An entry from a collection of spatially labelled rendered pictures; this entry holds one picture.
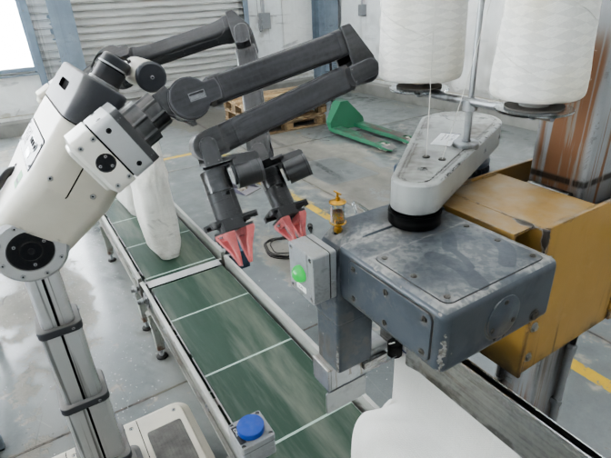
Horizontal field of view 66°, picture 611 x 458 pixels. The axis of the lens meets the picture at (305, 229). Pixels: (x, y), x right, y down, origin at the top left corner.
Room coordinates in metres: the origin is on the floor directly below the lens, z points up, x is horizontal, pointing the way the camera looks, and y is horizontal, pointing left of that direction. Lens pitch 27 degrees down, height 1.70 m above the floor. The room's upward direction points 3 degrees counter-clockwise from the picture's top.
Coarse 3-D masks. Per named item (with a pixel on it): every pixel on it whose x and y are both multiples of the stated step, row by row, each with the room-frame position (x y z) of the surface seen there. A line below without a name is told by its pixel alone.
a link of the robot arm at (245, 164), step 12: (204, 144) 0.89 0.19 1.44; (216, 144) 0.90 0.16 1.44; (204, 156) 0.88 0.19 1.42; (216, 156) 0.89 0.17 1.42; (228, 156) 0.91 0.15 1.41; (240, 156) 0.93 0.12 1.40; (252, 156) 0.93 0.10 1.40; (240, 168) 0.91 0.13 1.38; (252, 168) 0.92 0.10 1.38; (264, 168) 0.92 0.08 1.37; (240, 180) 0.90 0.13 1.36; (252, 180) 0.91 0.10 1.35; (264, 180) 0.93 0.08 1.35
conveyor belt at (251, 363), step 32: (160, 288) 2.02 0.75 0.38; (192, 288) 2.01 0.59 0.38; (224, 288) 1.99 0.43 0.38; (192, 320) 1.75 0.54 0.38; (224, 320) 1.73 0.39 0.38; (256, 320) 1.72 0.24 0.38; (192, 352) 1.53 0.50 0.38; (224, 352) 1.52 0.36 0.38; (256, 352) 1.51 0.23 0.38; (288, 352) 1.50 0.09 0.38; (224, 384) 1.34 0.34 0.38; (256, 384) 1.33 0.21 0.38; (288, 384) 1.32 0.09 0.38; (320, 384) 1.31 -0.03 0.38; (224, 416) 1.26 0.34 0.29; (288, 416) 1.17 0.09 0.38; (320, 416) 1.16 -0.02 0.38; (352, 416) 1.16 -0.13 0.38; (288, 448) 1.04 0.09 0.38; (320, 448) 1.04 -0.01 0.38
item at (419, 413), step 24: (408, 384) 0.72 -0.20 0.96; (432, 384) 0.67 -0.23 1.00; (384, 408) 0.76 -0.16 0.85; (408, 408) 0.72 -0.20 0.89; (432, 408) 0.67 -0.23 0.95; (456, 408) 0.62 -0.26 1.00; (360, 432) 0.75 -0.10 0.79; (384, 432) 0.71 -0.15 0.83; (408, 432) 0.69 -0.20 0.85; (432, 432) 0.66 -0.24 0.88; (456, 432) 0.61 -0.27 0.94; (480, 432) 0.57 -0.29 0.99; (360, 456) 0.73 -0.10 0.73; (384, 456) 0.67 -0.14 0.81; (408, 456) 0.65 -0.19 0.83; (432, 456) 0.63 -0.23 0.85; (456, 456) 0.61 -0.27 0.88; (480, 456) 0.56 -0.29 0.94; (504, 456) 0.52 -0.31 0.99
